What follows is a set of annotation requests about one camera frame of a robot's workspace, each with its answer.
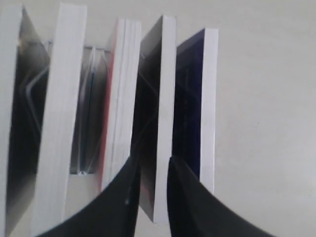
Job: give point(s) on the dark blue cover book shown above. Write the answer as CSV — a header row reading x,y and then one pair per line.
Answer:
x,y
195,104

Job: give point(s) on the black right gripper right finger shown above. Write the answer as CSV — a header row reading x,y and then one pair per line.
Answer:
x,y
195,212

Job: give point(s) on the grey white spine book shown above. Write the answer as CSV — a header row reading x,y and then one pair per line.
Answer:
x,y
59,119

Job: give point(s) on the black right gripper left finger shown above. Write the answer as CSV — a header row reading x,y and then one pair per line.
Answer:
x,y
113,213

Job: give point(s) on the white wire book rack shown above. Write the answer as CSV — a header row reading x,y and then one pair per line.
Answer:
x,y
86,137

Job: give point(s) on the red orange cover book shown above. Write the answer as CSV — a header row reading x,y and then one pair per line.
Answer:
x,y
119,99

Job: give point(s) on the brown cover book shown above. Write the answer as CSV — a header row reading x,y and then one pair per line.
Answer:
x,y
24,67

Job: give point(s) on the black cover book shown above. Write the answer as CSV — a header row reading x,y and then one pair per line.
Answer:
x,y
153,115

